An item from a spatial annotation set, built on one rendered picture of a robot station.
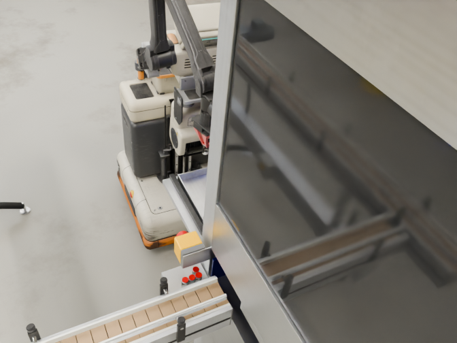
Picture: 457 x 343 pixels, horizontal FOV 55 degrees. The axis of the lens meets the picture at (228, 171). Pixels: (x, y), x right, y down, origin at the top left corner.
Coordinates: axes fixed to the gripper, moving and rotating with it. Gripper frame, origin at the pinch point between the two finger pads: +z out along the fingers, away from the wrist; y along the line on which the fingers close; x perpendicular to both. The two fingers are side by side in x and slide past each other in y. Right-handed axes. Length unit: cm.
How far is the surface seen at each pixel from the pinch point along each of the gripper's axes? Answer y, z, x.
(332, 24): 55, -70, -30
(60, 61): -272, 111, 64
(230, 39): 28, -55, -22
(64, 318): -39, 114, -49
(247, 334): 52, 26, -24
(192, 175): -9.8, 23.9, 3.4
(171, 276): 22.0, 25.8, -30.2
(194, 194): -1.7, 24.9, -1.9
